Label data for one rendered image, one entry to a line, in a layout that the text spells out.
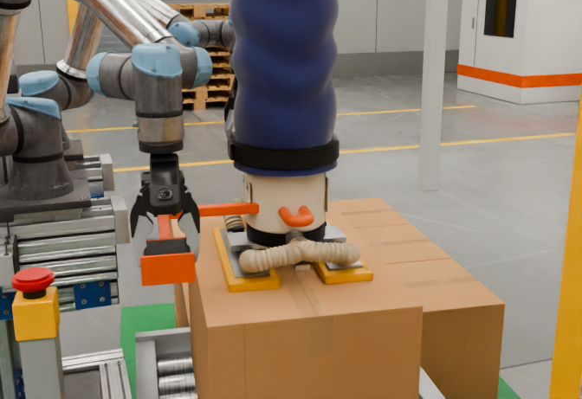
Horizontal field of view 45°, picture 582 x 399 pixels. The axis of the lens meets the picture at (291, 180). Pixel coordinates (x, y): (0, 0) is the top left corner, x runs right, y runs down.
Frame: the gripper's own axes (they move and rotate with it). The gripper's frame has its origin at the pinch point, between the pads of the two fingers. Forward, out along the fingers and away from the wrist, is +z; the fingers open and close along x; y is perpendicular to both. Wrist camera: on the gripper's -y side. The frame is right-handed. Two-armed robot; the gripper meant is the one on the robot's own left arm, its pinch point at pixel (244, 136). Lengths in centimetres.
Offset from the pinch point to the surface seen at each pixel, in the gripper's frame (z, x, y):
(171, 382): 55, -26, 39
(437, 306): 55, 58, 12
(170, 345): 52, -25, 25
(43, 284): 6, -47, 84
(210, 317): 15, -19, 86
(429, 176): 97, 179, -284
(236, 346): 19, -15, 90
